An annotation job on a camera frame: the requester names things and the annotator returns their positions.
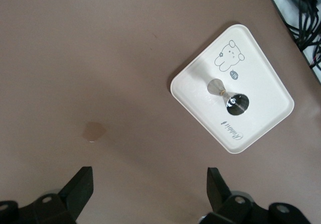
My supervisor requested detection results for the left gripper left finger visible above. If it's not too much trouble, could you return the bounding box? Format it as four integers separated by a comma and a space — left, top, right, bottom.
0, 166, 94, 224

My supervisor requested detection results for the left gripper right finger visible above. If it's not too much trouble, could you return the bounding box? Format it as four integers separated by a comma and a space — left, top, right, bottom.
200, 167, 311, 224

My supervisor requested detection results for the steel double jigger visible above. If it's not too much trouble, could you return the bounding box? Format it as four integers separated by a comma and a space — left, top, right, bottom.
207, 78, 250, 116

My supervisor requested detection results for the cream rabbit print tray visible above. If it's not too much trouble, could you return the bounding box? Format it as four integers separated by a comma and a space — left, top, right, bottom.
170, 24, 295, 155

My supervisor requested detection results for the table cover sheet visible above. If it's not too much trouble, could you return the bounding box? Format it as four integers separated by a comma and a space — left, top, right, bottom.
0, 0, 321, 224

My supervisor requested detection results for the black cable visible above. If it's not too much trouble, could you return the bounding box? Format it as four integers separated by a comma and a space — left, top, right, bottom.
297, 0, 321, 70
284, 20, 321, 56

